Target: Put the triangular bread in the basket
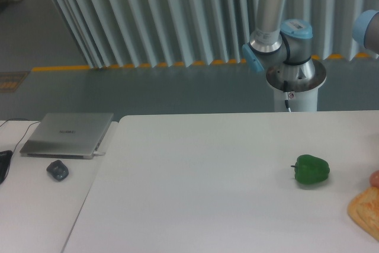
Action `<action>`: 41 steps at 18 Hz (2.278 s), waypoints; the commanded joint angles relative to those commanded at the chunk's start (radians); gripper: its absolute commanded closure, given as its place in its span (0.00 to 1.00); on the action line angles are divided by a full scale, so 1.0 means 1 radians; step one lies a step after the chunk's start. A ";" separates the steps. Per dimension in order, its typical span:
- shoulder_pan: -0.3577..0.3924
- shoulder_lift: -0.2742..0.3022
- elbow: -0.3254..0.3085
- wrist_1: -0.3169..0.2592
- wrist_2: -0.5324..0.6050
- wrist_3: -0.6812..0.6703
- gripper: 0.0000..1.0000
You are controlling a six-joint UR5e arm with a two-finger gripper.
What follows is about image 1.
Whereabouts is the black keyboard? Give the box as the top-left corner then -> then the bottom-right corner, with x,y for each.
0,150 -> 13,184

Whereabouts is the black thin cable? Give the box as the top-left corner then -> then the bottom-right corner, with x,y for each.
0,118 -> 41,185

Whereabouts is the black computer mouse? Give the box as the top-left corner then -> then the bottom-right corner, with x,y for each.
46,160 -> 69,182

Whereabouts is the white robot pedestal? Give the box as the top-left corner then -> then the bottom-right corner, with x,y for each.
271,87 -> 319,112

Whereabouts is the white usb connector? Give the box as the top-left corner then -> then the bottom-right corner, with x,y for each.
93,152 -> 105,156

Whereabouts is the pink round fruit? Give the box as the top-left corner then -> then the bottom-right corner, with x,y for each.
369,170 -> 379,188

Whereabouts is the green bell pepper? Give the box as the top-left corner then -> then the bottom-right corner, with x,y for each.
291,154 -> 330,185

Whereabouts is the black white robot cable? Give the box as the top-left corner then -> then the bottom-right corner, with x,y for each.
282,79 -> 293,113

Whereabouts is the white folding partition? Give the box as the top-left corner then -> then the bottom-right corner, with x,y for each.
53,0 -> 378,68

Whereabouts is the triangular orange bread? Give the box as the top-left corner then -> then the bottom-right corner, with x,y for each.
347,187 -> 378,241

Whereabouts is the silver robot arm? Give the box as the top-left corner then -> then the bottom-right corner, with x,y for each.
242,0 -> 378,93

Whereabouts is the silver closed laptop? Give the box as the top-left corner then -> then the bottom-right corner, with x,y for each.
20,113 -> 114,159

